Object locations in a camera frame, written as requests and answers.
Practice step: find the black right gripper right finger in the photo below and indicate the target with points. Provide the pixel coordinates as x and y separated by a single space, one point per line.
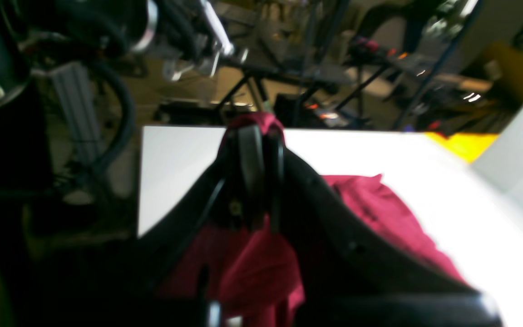
412 295

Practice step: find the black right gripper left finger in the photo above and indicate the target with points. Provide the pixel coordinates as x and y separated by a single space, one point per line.
193 181

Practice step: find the dark red t-shirt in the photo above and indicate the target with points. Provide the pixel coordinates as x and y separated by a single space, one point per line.
259 277

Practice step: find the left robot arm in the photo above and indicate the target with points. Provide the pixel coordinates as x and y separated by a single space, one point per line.
50 38

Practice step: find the yellow object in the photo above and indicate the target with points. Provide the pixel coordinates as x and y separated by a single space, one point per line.
466 146

